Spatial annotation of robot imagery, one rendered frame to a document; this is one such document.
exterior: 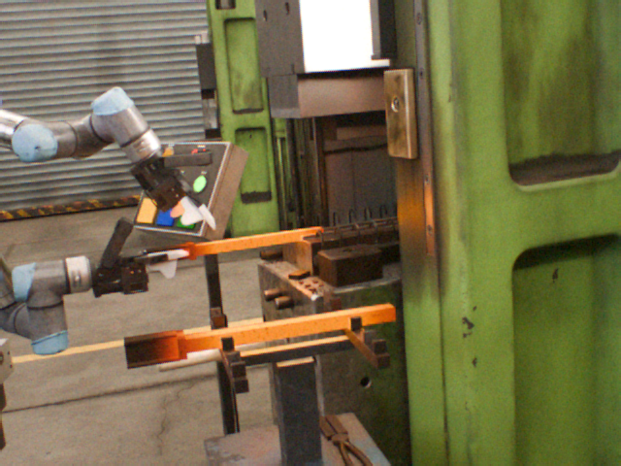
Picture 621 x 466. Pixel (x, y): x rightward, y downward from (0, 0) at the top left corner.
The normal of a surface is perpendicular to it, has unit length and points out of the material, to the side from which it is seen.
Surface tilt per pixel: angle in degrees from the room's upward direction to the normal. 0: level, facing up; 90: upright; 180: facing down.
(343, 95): 90
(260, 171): 90
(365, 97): 90
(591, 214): 90
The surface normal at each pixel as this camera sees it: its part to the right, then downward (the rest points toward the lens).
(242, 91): 0.15, 0.16
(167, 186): 0.37, 0.15
